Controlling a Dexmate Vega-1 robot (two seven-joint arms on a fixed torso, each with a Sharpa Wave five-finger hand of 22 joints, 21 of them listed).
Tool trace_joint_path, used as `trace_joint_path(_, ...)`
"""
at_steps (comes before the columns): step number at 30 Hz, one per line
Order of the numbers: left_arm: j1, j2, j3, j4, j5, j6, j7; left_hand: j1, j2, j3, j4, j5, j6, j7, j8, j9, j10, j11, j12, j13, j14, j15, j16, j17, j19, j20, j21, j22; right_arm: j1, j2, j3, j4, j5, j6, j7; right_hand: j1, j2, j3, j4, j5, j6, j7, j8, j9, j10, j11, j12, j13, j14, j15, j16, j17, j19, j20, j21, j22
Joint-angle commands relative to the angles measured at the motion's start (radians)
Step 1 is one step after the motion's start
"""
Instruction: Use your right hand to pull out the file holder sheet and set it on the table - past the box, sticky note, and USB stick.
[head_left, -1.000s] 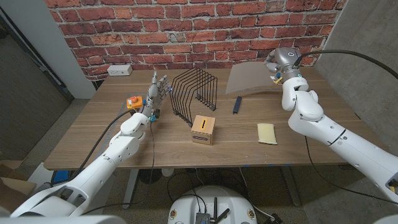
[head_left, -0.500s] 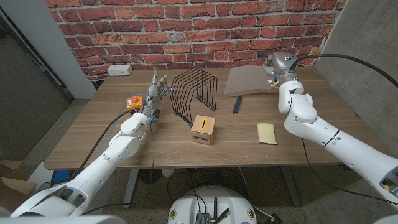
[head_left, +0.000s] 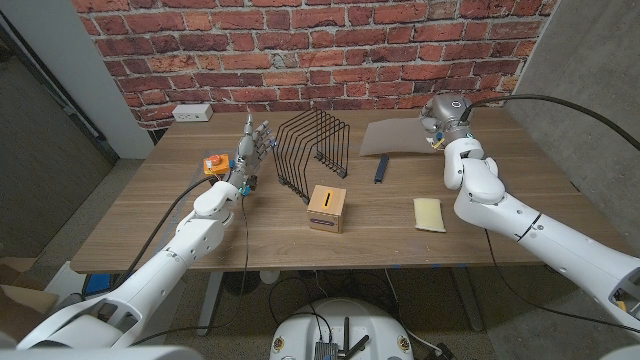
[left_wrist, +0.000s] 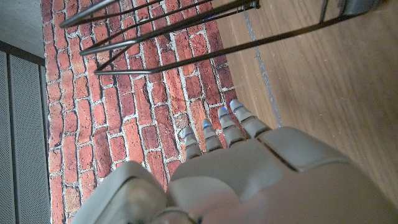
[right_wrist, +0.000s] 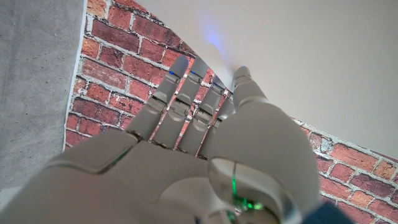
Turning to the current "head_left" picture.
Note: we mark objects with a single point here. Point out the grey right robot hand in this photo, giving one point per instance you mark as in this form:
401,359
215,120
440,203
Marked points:
447,115

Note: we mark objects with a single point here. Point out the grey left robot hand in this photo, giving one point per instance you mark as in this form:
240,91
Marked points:
246,150

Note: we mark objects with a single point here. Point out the white paper sheet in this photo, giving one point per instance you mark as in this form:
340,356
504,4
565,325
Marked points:
395,137

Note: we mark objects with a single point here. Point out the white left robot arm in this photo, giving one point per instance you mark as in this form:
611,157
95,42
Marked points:
195,240

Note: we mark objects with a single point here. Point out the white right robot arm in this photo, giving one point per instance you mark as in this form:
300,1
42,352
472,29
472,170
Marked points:
500,210

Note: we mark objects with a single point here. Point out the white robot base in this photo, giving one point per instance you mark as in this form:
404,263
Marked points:
300,335

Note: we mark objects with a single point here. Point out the white power outlet box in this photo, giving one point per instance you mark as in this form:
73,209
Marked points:
192,113

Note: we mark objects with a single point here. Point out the black USB stick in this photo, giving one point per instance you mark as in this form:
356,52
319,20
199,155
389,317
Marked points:
381,169

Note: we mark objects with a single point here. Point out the small wooden box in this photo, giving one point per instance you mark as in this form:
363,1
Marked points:
325,212

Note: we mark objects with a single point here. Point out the yellow sticky note pad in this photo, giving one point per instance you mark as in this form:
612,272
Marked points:
429,215

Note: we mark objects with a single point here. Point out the white floor box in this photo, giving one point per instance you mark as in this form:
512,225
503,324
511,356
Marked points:
67,282

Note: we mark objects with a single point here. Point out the brown cardboard floor box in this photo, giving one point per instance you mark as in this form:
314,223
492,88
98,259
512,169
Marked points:
20,300

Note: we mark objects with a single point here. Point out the orange emergency stop button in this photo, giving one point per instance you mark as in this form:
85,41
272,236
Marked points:
216,165

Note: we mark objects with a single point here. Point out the dark round floor fan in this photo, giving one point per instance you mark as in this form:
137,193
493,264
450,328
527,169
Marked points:
240,283

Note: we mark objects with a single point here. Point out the white table leg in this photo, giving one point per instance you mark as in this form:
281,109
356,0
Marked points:
210,300

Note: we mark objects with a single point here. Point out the grey table leg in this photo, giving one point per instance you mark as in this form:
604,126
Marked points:
467,300

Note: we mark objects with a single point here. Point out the blue floor object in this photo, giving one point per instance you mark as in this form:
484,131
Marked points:
97,283

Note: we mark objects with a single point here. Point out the black antenna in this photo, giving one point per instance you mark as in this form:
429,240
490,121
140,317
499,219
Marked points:
346,332
359,346

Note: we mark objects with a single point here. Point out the grey electronics module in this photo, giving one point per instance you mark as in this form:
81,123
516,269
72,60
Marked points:
326,351

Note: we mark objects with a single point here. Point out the printed brick wall backdrop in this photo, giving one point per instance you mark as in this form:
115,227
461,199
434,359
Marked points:
300,50

